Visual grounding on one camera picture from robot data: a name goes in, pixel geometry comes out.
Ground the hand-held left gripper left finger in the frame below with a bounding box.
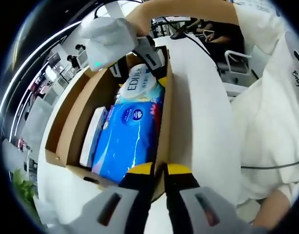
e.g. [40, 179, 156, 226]
[66, 162, 156, 234]

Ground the white swivel desk chair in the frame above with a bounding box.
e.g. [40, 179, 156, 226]
[217, 50, 252, 82]

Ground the black computer mouse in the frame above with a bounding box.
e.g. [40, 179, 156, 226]
[170, 31, 187, 40]

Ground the grey device cable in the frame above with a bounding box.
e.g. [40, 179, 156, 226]
[241, 159, 299, 170]

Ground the person's bare knee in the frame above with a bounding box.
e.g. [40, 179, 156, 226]
[251, 187, 295, 226]

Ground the white carton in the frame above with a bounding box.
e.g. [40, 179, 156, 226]
[79, 106, 112, 169]

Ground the white printed shirt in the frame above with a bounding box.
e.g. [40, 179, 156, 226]
[227, 0, 299, 208]

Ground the dark hanging monitor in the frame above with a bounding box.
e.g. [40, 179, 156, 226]
[48, 52, 63, 66]

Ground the potted green plant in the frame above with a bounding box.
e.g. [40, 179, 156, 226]
[12, 168, 37, 204]

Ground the blue soft tissue pack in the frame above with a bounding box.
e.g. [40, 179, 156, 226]
[91, 101, 165, 185]

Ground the brown cardboard shoe box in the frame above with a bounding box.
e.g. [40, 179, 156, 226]
[44, 45, 174, 203]

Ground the white chest-worn device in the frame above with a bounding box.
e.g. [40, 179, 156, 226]
[283, 31, 299, 74]

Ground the white blue wet wipes pack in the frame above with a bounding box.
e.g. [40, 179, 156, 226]
[116, 64, 166, 104]

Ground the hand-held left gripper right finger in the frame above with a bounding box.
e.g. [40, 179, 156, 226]
[163, 163, 262, 234]

